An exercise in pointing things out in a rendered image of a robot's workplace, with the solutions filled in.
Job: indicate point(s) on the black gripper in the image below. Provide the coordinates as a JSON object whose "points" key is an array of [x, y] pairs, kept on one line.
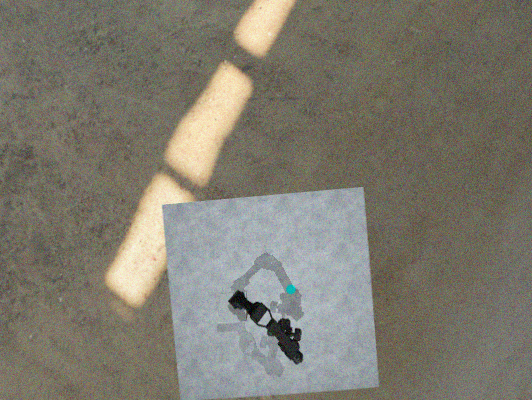
{"points": [[297, 334]]}

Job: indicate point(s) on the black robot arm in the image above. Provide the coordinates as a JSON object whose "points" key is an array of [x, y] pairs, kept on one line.
{"points": [[289, 346]]}

